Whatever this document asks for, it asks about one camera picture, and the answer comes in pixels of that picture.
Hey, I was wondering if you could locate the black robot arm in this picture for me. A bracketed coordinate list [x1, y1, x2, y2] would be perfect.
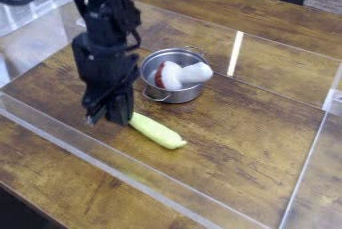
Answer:
[72, 0, 141, 125]

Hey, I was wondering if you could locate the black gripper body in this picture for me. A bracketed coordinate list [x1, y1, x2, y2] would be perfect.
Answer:
[70, 32, 141, 121]

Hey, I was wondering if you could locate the clear acrylic barrier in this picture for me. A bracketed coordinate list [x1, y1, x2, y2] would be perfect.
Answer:
[279, 63, 342, 229]
[0, 91, 271, 229]

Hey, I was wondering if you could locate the clear acrylic front barrier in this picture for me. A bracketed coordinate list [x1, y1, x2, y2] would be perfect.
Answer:
[0, 91, 271, 229]

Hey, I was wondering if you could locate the red white toy mushroom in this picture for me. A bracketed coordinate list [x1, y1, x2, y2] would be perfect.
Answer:
[154, 61, 213, 91]

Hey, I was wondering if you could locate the clear acrylic right barrier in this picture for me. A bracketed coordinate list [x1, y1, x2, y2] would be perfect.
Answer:
[279, 63, 342, 229]

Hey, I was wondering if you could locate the green handled metal spoon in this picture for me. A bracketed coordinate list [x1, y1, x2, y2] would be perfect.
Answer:
[129, 113, 186, 150]

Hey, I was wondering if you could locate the small steel pot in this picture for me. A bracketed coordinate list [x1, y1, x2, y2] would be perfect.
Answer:
[140, 46, 209, 104]

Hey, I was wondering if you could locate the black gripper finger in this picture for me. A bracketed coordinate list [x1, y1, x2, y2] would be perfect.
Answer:
[105, 88, 133, 126]
[85, 102, 106, 125]

